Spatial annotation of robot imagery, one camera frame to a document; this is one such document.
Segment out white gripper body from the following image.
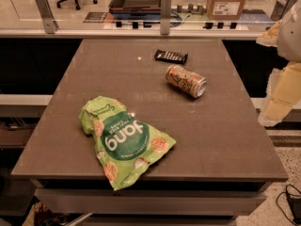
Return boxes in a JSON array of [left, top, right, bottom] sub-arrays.
[[277, 0, 301, 62]]

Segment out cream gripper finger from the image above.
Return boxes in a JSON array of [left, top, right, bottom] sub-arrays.
[[256, 20, 281, 47], [258, 62, 301, 127]]

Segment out orange drink can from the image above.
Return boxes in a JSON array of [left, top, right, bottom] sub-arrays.
[[166, 65, 207, 98]]

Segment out cardboard box with label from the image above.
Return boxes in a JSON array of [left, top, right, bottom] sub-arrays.
[[206, 0, 246, 20]]

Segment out black snack bar wrapper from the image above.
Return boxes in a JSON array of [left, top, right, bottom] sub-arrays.
[[154, 50, 188, 64]]

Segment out green chips bag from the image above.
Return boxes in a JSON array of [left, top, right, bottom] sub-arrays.
[[79, 96, 176, 190]]

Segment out black floor sign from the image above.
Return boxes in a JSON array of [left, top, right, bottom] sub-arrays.
[[84, 12, 107, 23]]

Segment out right metal glass bracket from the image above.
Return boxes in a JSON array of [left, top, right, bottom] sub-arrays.
[[271, 0, 298, 21]]

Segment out metal glass bracket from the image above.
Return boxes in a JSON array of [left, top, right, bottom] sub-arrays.
[[271, 0, 298, 21], [35, 0, 58, 34], [160, 0, 171, 35]]

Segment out black cable on floor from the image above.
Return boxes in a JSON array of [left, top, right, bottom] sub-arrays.
[[276, 184, 301, 226]]

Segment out middle metal glass bracket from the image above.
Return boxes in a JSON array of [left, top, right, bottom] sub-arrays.
[[160, 0, 171, 35]]

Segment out left metal glass bracket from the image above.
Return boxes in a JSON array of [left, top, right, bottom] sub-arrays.
[[35, 0, 58, 34]]

